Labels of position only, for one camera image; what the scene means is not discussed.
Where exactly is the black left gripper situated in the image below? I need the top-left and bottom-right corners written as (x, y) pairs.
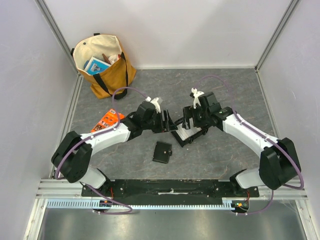
top-left (142, 109), bottom-right (177, 134)

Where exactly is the black plastic card tray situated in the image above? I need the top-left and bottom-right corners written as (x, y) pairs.
top-left (171, 118), bottom-right (209, 148)

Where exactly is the black leather card holder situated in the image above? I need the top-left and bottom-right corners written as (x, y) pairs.
top-left (152, 141), bottom-right (172, 164)

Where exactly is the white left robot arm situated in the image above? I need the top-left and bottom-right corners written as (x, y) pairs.
top-left (51, 99), bottom-right (178, 197)

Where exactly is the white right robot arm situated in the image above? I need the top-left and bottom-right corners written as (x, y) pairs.
top-left (176, 88), bottom-right (303, 197)

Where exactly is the white credit card stack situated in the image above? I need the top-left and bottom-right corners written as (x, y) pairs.
top-left (176, 123), bottom-right (202, 141)

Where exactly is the orange printed box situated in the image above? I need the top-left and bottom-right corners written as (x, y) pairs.
top-left (90, 108), bottom-right (118, 133)

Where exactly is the mustard tote bag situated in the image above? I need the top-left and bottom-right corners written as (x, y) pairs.
top-left (70, 33), bottom-right (136, 99)

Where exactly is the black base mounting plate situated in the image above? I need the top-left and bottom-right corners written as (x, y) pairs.
top-left (97, 179), bottom-right (260, 199)

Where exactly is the blue book in bag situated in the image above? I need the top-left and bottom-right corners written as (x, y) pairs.
top-left (84, 56), bottom-right (111, 75)

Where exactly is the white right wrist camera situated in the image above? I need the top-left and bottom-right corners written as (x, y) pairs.
top-left (191, 87), bottom-right (205, 109)

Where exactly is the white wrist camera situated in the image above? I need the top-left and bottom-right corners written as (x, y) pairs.
top-left (145, 96), bottom-right (163, 113)
top-left (191, 87), bottom-right (205, 109)

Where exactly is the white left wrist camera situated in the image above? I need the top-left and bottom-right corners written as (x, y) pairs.
top-left (145, 96), bottom-right (163, 113)

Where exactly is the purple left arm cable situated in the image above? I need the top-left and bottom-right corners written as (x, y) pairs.
top-left (54, 87), bottom-right (151, 215)

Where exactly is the grey slotted cable duct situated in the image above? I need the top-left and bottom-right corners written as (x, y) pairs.
top-left (46, 198), bottom-right (237, 210)

